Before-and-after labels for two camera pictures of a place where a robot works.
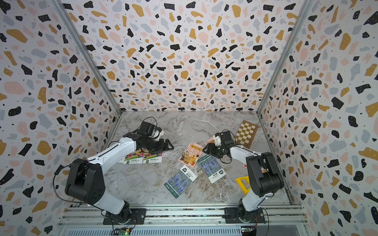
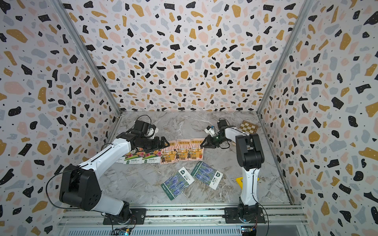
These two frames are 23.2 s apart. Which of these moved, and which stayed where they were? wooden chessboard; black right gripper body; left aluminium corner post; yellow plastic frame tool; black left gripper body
Moved: black right gripper body
Stayed: yellow plastic frame tool; black left gripper body; left aluminium corner post; wooden chessboard
